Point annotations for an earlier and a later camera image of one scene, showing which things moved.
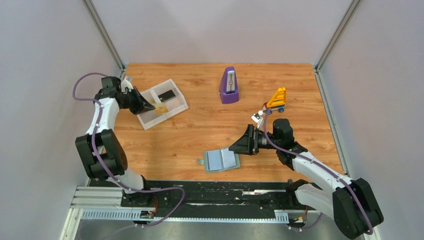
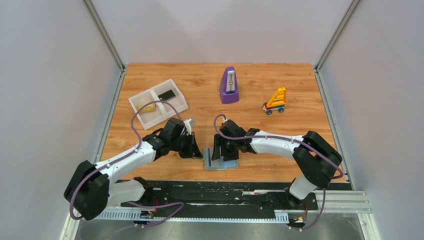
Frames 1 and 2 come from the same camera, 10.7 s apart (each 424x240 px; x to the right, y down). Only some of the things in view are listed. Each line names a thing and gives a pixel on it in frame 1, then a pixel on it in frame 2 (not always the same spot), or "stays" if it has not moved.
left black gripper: x=142 y=105 -> x=193 y=150
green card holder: x=220 y=160 stays
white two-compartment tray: x=167 y=92 stays
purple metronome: x=229 y=89 stays
